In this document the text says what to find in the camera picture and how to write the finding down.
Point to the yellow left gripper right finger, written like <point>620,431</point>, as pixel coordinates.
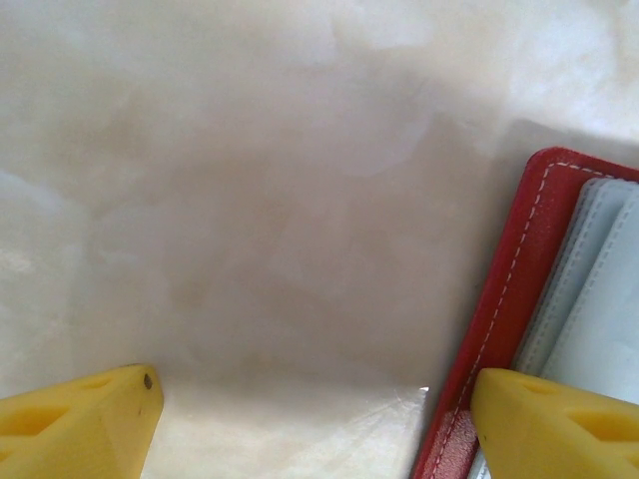
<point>549,439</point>

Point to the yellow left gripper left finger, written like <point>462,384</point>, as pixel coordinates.
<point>75,434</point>

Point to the red leather card holder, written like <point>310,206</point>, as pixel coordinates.
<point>509,279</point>

